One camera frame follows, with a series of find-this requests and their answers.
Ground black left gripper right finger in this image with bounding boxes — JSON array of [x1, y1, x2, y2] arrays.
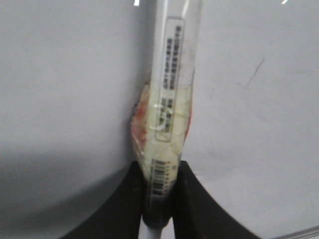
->
[[172, 161, 258, 239]]

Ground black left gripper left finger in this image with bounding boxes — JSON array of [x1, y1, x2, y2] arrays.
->
[[63, 161, 144, 239]]

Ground grey whiteboard marker ledge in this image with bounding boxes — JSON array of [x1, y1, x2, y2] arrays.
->
[[264, 224, 319, 239]]

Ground white whiteboard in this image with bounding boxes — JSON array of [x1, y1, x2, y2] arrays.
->
[[0, 0, 319, 239]]

